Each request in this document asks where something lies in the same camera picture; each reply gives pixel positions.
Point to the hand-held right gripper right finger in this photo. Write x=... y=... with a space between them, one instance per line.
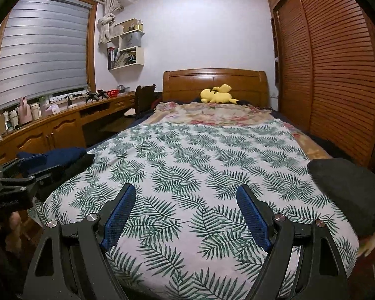
x=253 y=218

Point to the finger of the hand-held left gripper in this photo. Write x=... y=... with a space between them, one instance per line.
x=31 y=164
x=47 y=175

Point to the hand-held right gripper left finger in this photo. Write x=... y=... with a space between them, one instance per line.
x=118 y=218

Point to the navy blue suit jacket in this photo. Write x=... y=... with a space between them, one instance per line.
x=65 y=157

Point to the black folded clothes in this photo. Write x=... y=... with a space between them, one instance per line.
x=79 y=170

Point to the dark grey folded clothes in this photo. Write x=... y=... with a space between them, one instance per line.
x=347 y=193

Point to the person's left hand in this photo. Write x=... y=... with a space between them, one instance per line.
x=15 y=225

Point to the wooden desk cabinet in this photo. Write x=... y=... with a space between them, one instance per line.
x=62 y=128

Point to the row of toiletry bottles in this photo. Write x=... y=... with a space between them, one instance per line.
x=12 y=117

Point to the pink bottle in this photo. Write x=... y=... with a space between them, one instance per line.
x=25 y=112

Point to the pink tissue box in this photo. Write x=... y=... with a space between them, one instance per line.
x=53 y=111

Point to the leaf print bed sheet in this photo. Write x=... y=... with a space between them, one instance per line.
x=190 y=162

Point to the black tripod gadget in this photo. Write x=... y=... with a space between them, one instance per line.
x=91 y=97
x=102 y=94

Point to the red basket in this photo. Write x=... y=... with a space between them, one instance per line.
x=114 y=93

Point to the floral blanket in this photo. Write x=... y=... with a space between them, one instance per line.
x=212 y=115

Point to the grey window blind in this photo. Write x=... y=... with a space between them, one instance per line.
x=43 y=53

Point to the pale yellow cloth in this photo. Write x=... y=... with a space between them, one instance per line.
x=370 y=243

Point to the dark wooden chair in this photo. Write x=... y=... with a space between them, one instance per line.
x=143 y=98

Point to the yellow plush toy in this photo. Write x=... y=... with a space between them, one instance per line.
x=215 y=97

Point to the wooden bed headboard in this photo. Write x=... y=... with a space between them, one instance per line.
x=181 y=84

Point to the tied beige curtain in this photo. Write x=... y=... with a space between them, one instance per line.
x=105 y=28

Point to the wooden louvered wardrobe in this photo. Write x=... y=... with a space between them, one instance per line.
x=331 y=68

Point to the white wall shelf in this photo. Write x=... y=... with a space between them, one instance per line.
x=131 y=40

